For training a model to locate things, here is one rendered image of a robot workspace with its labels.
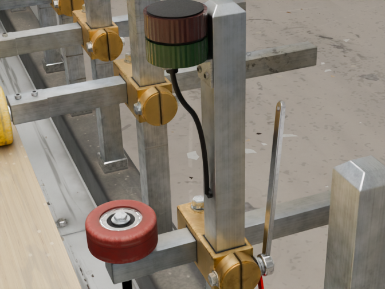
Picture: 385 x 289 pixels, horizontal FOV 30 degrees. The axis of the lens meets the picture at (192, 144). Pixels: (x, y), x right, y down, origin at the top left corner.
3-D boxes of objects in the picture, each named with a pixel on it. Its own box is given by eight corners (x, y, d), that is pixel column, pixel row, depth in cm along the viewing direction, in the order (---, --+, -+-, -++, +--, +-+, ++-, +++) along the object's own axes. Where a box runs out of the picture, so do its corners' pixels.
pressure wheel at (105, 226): (149, 266, 90) (142, 188, 84) (171, 306, 83) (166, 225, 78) (86, 283, 87) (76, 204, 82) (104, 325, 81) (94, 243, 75)
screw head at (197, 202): (204, 200, 89) (203, 192, 89) (210, 209, 88) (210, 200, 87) (188, 204, 89) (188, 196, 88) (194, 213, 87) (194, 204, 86)
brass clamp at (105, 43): (105, 32, 129) (102, 6, 126) (128, 58, 118) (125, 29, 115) (71, 38, 127) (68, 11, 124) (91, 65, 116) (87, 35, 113)
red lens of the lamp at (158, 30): (193, 18, 71) (193, -4, 70) (217, 36, 67) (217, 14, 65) (136, 27, 70) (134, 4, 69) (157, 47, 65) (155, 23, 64)
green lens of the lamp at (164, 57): (194, 41, 73) (193, 20, 72) (218, 62, 68) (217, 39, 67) (138, 51, 71) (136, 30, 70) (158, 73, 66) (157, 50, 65)
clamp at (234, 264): (213, 228, 93) (213, 195, 90) (261, 292, 82) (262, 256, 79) (173, 239, 91) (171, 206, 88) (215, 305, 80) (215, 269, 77)
